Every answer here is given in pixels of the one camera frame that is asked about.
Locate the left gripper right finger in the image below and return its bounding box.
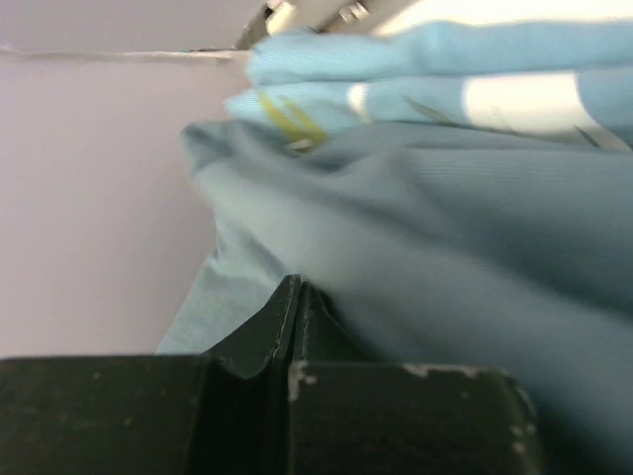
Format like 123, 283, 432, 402
289, 285, 539, 474

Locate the grey-blue t-shirt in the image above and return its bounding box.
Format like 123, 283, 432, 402
159, 121, 632, 474

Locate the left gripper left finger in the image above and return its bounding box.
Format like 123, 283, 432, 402
1, 276, 301, 474

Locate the folded blue printed t-shirt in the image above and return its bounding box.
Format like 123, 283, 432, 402
226, 20, 632, 151

